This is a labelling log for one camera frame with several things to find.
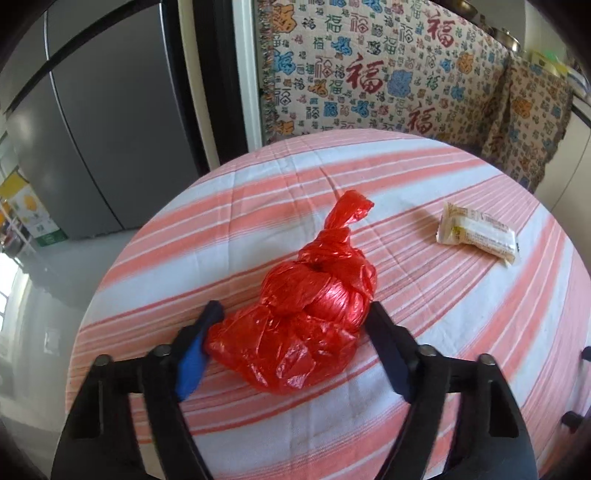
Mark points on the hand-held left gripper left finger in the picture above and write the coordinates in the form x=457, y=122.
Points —
x=193, y=364

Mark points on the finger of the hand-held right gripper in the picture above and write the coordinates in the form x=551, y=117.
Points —
x=586, y=357
x=572, y=421

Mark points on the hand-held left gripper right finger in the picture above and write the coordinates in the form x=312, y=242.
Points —
x=392, y=355

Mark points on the red plastic bag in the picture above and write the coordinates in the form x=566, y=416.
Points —
x=300, y=323

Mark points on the pink striped tablecloth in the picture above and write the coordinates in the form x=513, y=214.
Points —
x=415, y=323

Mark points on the white yellow snack packet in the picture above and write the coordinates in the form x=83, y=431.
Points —
x=480, y=233

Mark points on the white kitchen counter cabinet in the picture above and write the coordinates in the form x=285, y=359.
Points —
x=570, y=157

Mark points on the yellow white cardboard box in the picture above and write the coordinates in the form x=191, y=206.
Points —
x=32, y=212

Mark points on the small printed cloth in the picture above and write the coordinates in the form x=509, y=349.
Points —
x=526, y=124

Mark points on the grey refrigerator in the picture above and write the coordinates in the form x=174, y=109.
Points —
x=101, y=115

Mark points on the yellow green plastic bags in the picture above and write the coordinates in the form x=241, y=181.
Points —
x=554, y=69

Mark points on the steel pot with lid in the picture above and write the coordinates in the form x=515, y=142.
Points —
x=505, y=38

